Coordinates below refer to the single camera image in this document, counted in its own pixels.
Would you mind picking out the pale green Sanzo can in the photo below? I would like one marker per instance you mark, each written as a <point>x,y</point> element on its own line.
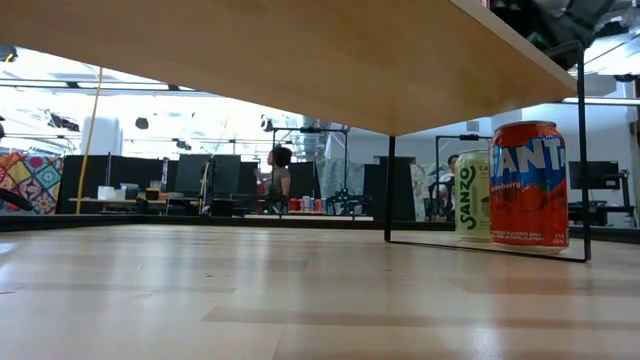
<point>472,200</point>

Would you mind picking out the small black robot arm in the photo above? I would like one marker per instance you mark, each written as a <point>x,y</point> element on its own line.
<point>344,197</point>

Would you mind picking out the black monitor on arm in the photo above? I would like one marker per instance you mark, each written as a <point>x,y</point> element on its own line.
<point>595,175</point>

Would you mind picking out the wooden shelf board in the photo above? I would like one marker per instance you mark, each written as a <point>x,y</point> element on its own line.
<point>300,60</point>

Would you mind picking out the person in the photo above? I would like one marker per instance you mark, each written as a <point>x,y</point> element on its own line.
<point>281,180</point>
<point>451,165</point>

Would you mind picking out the red strawberry Fanta can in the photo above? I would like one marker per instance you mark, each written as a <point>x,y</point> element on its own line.
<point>527,200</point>

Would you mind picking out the black desk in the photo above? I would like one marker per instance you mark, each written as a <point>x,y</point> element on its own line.
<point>600,212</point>

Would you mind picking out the illustrated poster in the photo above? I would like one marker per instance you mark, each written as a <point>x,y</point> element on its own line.
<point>422,190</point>

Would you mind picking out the black panel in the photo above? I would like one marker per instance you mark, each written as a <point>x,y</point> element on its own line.
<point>405,190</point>
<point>306,182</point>

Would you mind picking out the grey tarp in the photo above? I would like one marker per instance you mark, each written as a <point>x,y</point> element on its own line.
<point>340,172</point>

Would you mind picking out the silver can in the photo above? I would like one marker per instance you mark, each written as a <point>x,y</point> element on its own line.
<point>306,203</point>

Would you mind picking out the round black ceiling fixture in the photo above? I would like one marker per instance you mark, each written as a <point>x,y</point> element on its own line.
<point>142,123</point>

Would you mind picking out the yellow and black box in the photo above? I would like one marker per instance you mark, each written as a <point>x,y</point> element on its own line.
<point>152,194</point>

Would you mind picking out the wooden workbench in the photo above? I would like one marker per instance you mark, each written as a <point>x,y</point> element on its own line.
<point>125,201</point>

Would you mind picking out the white box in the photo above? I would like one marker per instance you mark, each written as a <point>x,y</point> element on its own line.
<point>106,192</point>

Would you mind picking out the black camera rig frame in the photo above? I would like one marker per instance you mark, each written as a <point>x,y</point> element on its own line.
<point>470,136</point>
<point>310,129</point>

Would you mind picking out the black partition wall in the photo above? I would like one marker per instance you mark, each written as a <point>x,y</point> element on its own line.
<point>135,175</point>

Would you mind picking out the black table frame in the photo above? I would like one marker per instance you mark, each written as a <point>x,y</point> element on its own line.
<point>150,221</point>

